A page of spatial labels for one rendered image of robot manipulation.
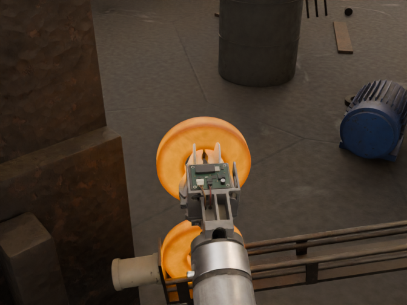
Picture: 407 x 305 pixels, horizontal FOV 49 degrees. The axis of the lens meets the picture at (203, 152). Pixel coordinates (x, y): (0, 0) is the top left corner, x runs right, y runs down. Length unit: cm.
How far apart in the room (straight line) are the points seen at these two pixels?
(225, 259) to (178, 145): 23
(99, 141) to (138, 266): 25
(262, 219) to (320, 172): 50
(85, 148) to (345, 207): 152
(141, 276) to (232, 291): 36
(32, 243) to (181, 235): 25
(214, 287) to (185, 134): 26
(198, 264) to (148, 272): 31
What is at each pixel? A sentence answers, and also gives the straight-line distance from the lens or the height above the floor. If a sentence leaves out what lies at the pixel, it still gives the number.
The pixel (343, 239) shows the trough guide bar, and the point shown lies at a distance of 96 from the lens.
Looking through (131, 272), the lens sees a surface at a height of 69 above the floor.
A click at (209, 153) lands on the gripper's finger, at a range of 73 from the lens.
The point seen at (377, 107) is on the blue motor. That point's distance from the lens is 237.
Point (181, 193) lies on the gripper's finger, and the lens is 67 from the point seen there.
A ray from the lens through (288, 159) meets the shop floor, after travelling 245.
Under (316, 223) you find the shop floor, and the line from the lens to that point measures 207.
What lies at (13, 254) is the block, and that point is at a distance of 80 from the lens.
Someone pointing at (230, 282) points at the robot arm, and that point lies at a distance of 55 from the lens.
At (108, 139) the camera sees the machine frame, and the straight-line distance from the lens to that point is 90.
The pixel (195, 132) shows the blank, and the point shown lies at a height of 97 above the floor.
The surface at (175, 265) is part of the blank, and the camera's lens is 87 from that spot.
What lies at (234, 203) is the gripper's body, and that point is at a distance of 63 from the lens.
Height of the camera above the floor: 132
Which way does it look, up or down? 32 degrees down
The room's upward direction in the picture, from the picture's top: straight up
